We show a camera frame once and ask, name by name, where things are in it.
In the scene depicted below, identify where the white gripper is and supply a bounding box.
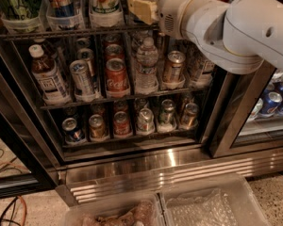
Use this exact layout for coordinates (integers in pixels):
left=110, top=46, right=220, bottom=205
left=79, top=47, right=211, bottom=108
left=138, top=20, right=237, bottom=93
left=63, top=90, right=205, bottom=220
left=127, top=0, right=192, bottom=39

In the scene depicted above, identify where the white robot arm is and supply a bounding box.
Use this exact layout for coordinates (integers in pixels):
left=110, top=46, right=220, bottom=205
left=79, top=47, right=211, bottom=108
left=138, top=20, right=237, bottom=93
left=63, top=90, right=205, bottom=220
left=127, top=0, right=283, bottom=74

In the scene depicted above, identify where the gold can middle shelf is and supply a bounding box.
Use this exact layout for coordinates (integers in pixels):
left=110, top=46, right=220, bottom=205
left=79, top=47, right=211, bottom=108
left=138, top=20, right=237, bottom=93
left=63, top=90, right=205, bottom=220
left=162, top=51, right=186, bottom=83

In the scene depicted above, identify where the clear water bottle middle shelf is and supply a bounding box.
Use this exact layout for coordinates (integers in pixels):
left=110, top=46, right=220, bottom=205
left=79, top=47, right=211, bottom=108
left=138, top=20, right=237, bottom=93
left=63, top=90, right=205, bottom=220
left=135, top=37, right=158, bottom=89

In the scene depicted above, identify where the red coca-cola can middle shelf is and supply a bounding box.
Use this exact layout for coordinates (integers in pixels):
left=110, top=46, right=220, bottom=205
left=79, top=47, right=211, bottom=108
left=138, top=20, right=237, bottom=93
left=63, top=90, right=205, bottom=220
left=105, top=58, right=128, bottom=92

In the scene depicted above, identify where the silver blue can middle shelf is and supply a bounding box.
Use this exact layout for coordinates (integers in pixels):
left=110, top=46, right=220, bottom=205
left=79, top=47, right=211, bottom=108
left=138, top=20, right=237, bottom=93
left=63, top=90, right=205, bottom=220
left=69, top=60, right=94, bottom=96

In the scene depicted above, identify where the green silver can bottom shelf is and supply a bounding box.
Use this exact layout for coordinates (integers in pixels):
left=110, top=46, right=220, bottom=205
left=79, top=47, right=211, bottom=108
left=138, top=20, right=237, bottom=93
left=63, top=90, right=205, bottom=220
left=158, top=99, right=175, bottom=132

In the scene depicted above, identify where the gold can bottom right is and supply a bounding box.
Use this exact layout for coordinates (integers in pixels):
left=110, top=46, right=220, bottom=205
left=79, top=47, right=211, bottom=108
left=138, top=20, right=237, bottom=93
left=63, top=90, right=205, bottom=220
left=179, top=103, right=199, bottom=128

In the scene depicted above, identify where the gold can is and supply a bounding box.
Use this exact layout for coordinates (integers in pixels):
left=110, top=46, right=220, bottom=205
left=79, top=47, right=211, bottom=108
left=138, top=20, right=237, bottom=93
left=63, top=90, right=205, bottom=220
left=179, top=103, right=199, bottom=128
left=89, top=114, right=108, bottom=139

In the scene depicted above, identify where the red can bottom shelf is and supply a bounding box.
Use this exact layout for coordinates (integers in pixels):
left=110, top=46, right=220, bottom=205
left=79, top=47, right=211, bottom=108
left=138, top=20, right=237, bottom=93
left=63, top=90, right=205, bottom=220
left=113, top=111, right=131, bottom=136

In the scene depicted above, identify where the gold can bottom left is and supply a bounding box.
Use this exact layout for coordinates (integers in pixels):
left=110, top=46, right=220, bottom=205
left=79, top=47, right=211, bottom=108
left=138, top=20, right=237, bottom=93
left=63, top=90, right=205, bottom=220
left=89, top=114, right=108, bottom=139

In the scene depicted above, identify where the closed right fridge door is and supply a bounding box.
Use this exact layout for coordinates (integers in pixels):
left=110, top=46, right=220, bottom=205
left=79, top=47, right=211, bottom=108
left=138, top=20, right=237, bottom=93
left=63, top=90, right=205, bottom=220
left=210, top=62, right=283, bottom=157

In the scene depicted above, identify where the pepsi can behind right door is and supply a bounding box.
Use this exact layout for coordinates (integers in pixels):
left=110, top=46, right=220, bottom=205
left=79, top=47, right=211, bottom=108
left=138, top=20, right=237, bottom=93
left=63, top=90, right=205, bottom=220
left=259, top=91, right=282, bottom=118

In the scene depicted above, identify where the blue pepsi can bottom shelf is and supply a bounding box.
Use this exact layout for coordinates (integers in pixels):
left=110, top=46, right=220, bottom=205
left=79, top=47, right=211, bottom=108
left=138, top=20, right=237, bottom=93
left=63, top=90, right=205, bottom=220
left=62, top=118, right=86, bottom=144

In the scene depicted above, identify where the steel fridge bottom grille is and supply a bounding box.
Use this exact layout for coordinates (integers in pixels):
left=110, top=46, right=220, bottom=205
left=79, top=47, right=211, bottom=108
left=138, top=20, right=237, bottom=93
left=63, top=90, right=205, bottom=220
left=56, top=147, right=283, bottom=206

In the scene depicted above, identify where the open glass fridge door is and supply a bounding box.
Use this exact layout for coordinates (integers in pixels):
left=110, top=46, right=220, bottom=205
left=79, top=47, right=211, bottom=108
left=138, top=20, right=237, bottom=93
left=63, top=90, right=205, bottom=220
left=0, top=40, right=59, bottom=202

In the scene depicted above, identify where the brown tea bottle right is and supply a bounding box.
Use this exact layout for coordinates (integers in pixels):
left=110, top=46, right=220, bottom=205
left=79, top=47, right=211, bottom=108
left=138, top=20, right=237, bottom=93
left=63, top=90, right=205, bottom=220
left=187, top=46, right=215, bottom=88

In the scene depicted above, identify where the brown tea bottle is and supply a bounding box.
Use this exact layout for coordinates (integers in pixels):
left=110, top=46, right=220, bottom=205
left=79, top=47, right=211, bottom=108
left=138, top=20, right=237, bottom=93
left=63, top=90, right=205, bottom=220
left=28, top=44, right=71, bottom=105
left=187, top=46, right=215, bottom=88

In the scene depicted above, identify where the brown tea bottle left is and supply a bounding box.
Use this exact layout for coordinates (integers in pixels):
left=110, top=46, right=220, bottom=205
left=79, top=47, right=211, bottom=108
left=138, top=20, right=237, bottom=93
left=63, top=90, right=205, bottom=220
left=28, top=44, right=71, bottom=105

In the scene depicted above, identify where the clear plastic bin left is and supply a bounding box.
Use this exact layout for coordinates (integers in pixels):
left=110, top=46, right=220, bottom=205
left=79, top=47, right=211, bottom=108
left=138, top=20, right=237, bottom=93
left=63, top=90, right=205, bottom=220
left=59, top=191, right=165, bottom=226

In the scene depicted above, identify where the clear plastic bin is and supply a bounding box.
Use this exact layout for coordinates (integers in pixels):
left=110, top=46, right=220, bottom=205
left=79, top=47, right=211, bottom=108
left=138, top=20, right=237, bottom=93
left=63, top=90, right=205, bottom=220
left=159, top=173, right=271, bottom=226
left=59, top=191, right=165, bottom=226

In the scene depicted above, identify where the clear plastic bin right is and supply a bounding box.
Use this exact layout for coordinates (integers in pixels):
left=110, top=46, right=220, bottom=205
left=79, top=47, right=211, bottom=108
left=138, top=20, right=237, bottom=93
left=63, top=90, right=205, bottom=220
left=159, top=173, right=271, bottom=226

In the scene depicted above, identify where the middle wire shelf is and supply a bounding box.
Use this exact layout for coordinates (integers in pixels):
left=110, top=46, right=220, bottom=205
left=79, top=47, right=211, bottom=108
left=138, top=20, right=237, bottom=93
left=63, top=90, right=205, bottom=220
left=39, top=86, right=209, bottom=110

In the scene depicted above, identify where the wire shelf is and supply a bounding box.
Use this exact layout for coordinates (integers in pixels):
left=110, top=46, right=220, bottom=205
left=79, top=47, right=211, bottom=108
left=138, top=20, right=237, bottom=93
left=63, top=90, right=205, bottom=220
left=39, top=86, right=209, bottom=110
left=0, top=24, right=159, bottom=40

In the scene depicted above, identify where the top wire shelf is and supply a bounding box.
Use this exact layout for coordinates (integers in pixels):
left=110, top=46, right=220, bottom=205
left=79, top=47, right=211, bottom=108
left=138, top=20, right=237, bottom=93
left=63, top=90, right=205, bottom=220
left=0, top=24, right=159, bottom=40

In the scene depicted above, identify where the orange cable on floor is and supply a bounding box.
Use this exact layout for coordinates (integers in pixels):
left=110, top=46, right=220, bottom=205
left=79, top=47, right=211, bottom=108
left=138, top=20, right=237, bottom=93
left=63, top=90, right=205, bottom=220
left=0, top=160, right=30, bottom=226

